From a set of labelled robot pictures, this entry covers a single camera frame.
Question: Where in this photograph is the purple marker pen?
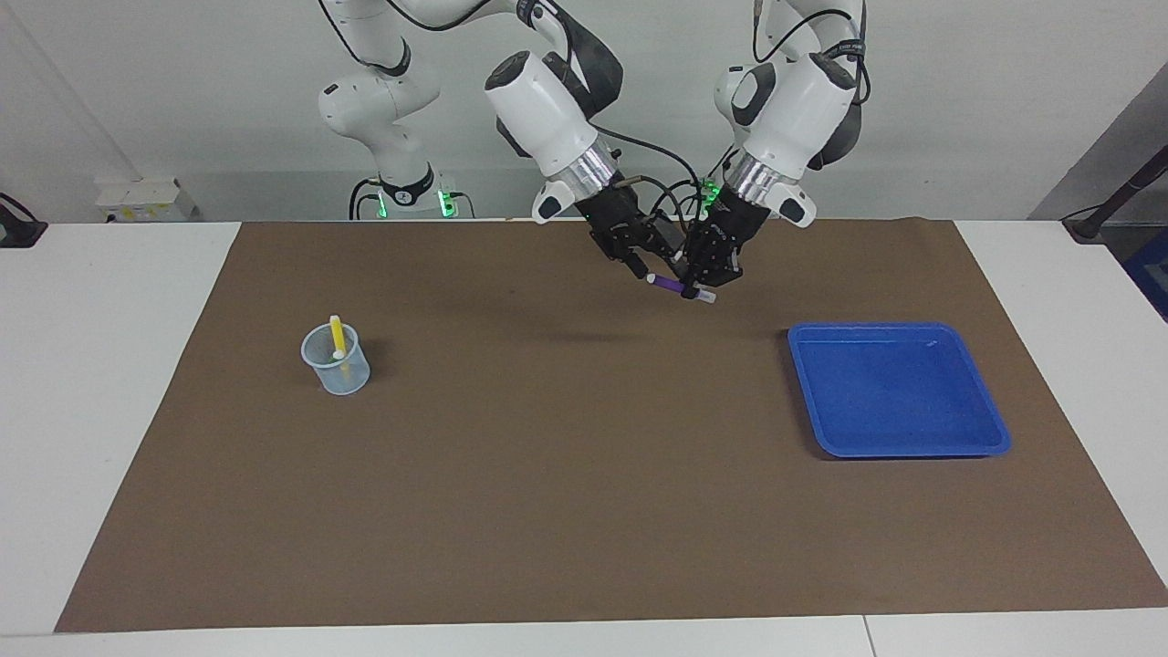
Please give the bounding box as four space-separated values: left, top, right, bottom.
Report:
646 272 717 303

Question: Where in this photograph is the blue plastic tray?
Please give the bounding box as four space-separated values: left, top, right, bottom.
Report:
787 321 1012 459

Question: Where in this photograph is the brown table mat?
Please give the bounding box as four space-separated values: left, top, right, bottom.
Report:
55 217 1168 633

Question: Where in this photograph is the translucent plastic cup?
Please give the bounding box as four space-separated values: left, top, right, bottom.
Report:
301 322 371 397

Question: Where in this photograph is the black slanted stand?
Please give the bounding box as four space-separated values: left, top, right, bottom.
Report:
1063 146 1168 243

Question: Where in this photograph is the blue box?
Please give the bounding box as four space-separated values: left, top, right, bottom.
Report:
1124 228 1168 322

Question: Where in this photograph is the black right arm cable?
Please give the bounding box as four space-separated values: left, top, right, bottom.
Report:
319 0 704 247

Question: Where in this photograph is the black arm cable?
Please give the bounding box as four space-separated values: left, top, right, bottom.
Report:
753 0 868 101
319 0 704 247

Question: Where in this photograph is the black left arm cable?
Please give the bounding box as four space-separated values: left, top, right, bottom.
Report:
753 0 868 101

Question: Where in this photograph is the white wall socket box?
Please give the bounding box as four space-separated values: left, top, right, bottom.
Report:
96 178 194 223

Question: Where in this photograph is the black clamp mount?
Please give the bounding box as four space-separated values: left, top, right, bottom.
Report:
0 193 48 248

